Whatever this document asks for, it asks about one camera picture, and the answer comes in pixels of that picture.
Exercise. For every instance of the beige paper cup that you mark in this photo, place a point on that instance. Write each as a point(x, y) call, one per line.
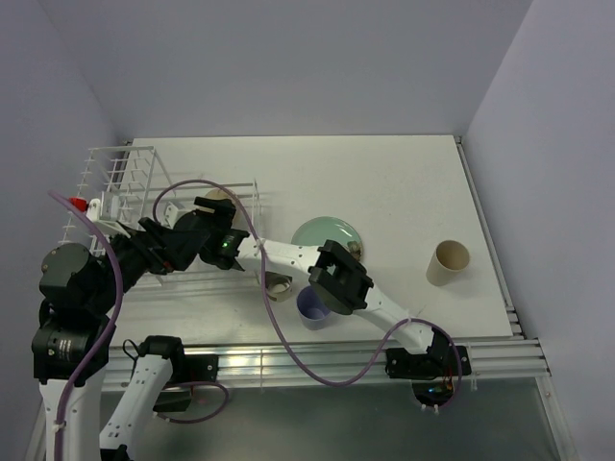
point(449, 259)

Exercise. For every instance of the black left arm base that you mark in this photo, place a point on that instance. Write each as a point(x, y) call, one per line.
point(196, 367)

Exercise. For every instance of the lilac plastic cup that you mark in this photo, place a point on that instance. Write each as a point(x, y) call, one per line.
point(313, 313)

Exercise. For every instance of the green floral plate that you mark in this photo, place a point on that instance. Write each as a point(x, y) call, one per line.
point(316, 231)

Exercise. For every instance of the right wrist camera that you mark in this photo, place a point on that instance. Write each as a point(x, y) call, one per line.
point(171, 214)

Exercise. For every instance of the steel cup with brown band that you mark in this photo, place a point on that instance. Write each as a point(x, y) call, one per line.
point(278, 287)

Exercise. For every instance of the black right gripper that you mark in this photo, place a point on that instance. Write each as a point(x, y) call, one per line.
point(224, 211)

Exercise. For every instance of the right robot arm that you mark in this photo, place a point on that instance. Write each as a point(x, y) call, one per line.
point(339, 281)

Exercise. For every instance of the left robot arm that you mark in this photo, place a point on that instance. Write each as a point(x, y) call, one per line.
point(82, 297)

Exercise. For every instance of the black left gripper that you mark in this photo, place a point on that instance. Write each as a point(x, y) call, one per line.
point(149, 244)

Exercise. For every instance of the white wire dish rack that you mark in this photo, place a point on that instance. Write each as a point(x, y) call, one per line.
point(138, 175)

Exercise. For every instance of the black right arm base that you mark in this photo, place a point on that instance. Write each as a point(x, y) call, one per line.
point(434, 374)

